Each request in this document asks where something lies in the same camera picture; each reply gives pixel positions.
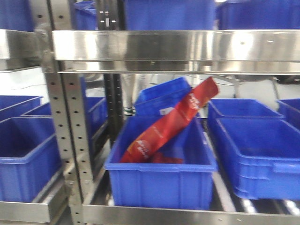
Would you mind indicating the lower steel shelf beam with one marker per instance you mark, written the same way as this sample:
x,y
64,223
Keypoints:
x,y
116,215

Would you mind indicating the right shelf steel beam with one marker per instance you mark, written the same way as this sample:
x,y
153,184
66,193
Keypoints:
x,y
221,52

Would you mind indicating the blue bin left shelf front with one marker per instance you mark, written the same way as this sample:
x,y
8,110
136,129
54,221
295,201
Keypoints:
x,y
29,157

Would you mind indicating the tilted blue bin behind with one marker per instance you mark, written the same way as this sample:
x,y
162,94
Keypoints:
x,y
157,100

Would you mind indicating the red snack bag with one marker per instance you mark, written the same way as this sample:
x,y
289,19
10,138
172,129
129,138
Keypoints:
x,y
145,148

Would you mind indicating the blue bin right rear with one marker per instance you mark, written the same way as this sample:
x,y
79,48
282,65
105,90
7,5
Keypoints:
x,y
242,108

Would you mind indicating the blue bin with red bag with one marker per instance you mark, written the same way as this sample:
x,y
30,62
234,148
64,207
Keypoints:
x,y
187,185

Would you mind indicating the dark blue bin upper centre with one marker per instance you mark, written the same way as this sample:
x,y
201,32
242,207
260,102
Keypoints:
x,y
170,14

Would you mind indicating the dark blue bin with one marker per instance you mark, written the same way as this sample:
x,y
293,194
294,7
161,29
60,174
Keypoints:
x,y
258,14
170,14

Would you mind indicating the blue bin right front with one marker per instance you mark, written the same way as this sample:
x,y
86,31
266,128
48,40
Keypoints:
x,y
261,157

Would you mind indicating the dark blue bin upper right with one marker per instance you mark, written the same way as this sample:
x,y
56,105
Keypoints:
x,y
258,14

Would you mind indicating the perforated steel upright post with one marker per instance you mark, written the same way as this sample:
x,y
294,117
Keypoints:
x,y
54,22

